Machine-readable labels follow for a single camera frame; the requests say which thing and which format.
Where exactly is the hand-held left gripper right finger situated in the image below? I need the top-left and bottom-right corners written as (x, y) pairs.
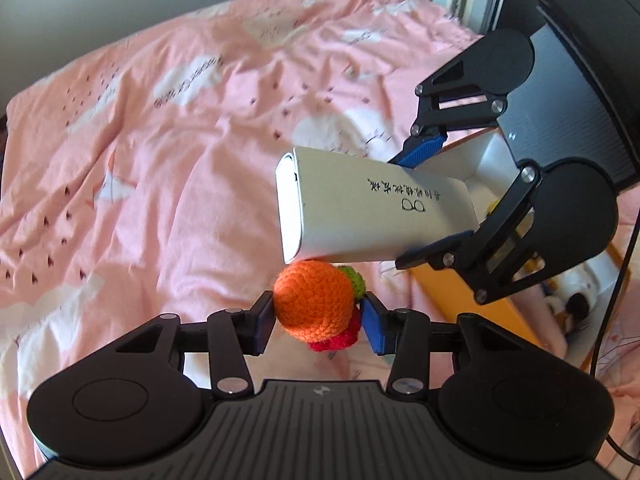
top-left (360, 292), bottom-right (521, 395)

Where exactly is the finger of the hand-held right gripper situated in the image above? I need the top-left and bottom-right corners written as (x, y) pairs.
top-left (395, 165), bottom-right (547, 307)
top-left (390, 47), bottom-right (503, 170)

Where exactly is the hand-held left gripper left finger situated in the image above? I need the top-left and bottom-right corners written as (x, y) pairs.
top-left (115, 291), bottom-right (276, 397)

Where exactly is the orange crochet toy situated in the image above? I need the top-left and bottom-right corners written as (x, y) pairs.
top-left (272, 259), bottom-right (368, 353)

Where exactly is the white box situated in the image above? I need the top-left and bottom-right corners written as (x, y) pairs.
top-left (274, 146), bottom-right (483, 265)

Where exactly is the pink printed quilt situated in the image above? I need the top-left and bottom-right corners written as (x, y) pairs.
top-left (0, 0), bottom-right (640, 480)

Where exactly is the black cable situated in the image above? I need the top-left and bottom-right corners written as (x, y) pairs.
top-left (587, 237), bottom-right (640, 461)

